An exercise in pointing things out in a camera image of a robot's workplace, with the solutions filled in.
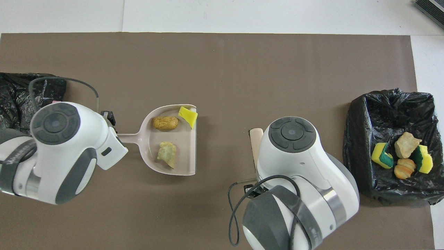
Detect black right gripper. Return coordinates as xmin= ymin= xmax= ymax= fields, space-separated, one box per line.
xmin=244 ymin=181 xmax=267 ymax=197

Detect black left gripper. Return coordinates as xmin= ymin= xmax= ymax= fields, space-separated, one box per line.
xmin=102 ymin=110 xmax=116 ymax=127

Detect beige hand brush black bristles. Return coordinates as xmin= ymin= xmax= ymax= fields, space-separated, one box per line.
xmin=249 ymin=128 xmax=264 ymax=171

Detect brown cork-like trash piece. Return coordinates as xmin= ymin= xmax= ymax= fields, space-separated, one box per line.
xmin=153 ymin=116 xmax=179 ymax=131

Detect pale yellow sponge scrap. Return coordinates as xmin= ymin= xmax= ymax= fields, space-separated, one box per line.
xmin=156 ymin=141 xmax=177 ymax=169

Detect beige plastic dustpan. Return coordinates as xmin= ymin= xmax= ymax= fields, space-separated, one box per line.
xmin=117 ymin=104 xmax=198 ymax=176

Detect orange bread-like trash piece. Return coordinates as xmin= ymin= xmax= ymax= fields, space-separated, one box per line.
xmin=394 ymin=158 xmax=417 ymax=180

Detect pale beige sponge chunk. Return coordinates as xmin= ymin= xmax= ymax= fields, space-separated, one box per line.
xmin=394 ymin=132 xmax=422 ymax=159

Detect notched yellow sponge piece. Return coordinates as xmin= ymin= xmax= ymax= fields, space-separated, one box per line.
xmin=411 ymin=144 xmax=434 ymax=174

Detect pink bin with black bag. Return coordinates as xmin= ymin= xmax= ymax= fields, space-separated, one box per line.
xmin=0 ymin=72 xmax=67 ymax=134

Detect tall bin with black bag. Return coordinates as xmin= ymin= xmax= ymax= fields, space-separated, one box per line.
xmin=343 ymin=88 xmax=444 ymax=205

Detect brown paper table mat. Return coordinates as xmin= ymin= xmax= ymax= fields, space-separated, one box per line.
xmin=0 ymin=33 xmax=436 ymax=250

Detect black ribbed device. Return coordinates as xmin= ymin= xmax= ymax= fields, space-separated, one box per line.
xmin=415 ymin=0 xmax=444 ymax=30

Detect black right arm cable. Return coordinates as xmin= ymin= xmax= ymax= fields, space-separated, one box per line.
xmin=228 ymin=175 xmax=313 ymax=248

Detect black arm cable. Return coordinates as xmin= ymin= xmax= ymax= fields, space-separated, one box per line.
xmin=28 ymin=77 xmax=100 ymax=112
xmin=228 ymin=175 xmax=313 ymax=248

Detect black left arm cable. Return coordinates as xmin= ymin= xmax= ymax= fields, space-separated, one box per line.
xmin=28 ymin=77 xmax=100 ymax=112

